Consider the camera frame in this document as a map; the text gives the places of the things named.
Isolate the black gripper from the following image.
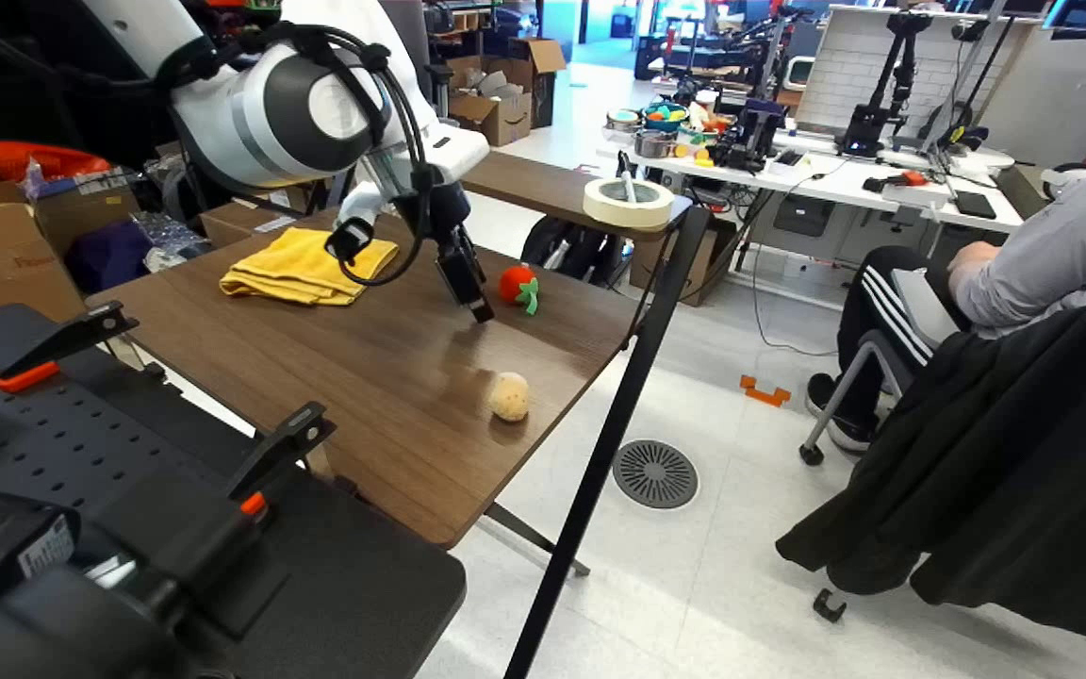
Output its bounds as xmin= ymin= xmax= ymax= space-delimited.
xmin=409 ymin=162 xmax=499 ymax=325

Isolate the red tomato toy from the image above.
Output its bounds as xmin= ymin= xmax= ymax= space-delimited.
xmin=490 ymin=259 xmax=545 ymax=317

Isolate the beige stone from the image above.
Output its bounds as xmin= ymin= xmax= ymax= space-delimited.
xmin=487 ymin=371 xmax=534 ymax=428

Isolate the yellow cloth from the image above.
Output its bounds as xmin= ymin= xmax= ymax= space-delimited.
xmin=216 ymin=223 xmax=402 ymax=313

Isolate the wooden side table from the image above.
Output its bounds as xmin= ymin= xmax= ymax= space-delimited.
xmin=460 ymin=146 xmax=694 ymax=240

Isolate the open cardboard box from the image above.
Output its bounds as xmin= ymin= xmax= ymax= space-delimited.
xmin=445 ymin=38 xmax=568 ymax=146

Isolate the black slanted pole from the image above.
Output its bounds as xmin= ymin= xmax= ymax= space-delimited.
xmin=502 ymin=200 xmax=713 ymax=679

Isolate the black table leg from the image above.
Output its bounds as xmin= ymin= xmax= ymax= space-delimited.
xmin=480 ymin=497 xmax=597 ymax=582

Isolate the round floor drain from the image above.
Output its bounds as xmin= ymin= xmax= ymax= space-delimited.
xmin=612 ymin=438 xmax=703 ymax=515

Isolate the cluttered white desk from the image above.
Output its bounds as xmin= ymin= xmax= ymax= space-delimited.
xmin=602 ymin=106 xmax=1027 ymax=230

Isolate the white grid panel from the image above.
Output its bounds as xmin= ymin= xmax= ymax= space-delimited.
xmin=795 ymin=5 xmax=1012 ymax=137

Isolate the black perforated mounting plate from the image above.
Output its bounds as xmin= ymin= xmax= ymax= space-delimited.
xmin=0 ymin=301 xmax=470 ymax=679

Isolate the orange bag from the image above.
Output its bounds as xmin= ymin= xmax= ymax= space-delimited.
xmin=0 ymin=137 xmax=117 ymax=185

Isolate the black tripod stand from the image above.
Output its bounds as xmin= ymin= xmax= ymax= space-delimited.
xmin=917 ymin=13 xmax=1027 ymax=155

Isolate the black draped office chair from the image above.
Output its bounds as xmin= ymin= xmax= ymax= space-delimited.
xmin=773 ymin=306 xmax=1086 ymax=679

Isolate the seated person grey shirt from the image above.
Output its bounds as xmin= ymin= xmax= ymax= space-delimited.
xmin=805 ymin=137 xmax=1086 ymax=457

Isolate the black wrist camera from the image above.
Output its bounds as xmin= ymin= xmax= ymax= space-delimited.
xmin=325 ymin=218 xmax=377 ymax=263

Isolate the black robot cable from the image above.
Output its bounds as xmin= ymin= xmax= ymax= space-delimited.
xmin=276 ymin=24 xmax=445 ymax=287

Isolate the black clamp orange handle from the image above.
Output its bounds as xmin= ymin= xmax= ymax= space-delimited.
xmin=0 ymin=297 xmax=145 ymax=395
xmin=145 ymin=399 xmax=340 ymax=619

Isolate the small orange floor bracket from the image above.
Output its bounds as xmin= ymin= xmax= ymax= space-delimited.
xmin=738 ymin=374 xmax=795 ymax=413

